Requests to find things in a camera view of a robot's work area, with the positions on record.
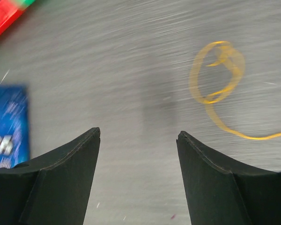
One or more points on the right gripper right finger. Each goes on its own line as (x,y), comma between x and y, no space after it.
(223,191)

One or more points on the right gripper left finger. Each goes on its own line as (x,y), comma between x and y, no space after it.
(51,189)

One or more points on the blue Doritos chip bag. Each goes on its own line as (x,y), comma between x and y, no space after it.
(14,125)

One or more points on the red bin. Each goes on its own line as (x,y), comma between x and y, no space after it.
(9,12)

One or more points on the right green bin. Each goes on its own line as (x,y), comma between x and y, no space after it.
(25,3)

